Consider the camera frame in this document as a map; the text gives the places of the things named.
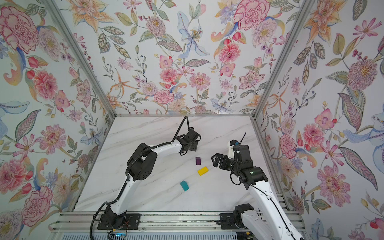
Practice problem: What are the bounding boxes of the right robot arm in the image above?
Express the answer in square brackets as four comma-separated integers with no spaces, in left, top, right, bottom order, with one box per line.
[211,140,304,240]

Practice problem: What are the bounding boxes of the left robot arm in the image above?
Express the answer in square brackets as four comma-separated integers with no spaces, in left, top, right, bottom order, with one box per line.
[103,127,201,230]

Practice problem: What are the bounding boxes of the yellow wood block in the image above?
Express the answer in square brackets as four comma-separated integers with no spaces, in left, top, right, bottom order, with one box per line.
[198,167,209,176]

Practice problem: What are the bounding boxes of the teal wood block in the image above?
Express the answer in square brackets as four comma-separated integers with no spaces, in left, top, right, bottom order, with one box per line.
[180,181,189,192]

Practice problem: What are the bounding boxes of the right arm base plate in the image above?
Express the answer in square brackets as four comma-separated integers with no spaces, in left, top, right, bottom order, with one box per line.
[218,212,263,231]

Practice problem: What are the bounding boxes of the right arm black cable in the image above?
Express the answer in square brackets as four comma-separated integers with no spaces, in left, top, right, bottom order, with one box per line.
[229,132,293,240]

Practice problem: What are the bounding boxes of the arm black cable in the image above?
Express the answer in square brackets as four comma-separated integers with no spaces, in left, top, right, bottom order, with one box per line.
[89,115,191,240]
[229,132,293,240]

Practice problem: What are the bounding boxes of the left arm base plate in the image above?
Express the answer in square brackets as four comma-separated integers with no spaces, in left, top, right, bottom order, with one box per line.
[97,214,141,230]

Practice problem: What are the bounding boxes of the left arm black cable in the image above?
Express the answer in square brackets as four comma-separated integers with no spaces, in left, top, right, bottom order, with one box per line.
[89,115,191,240]

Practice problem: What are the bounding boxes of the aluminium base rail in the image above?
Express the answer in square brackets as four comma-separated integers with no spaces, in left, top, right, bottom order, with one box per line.
[47,211,307,233]

